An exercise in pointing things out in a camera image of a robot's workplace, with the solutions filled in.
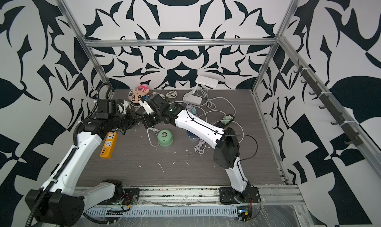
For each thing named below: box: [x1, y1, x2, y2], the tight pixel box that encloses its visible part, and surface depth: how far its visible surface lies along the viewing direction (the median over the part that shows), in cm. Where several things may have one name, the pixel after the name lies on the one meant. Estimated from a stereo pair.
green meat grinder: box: [157, 129, 174, 147], surface depth 86 cm
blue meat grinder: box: [186, 130, 200, 142], surface depth 91 cm
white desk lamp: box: [182, 74, 219, 106], surface depth 98 cm
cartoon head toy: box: [128, 84, 150, 104], surface depth 113 cm
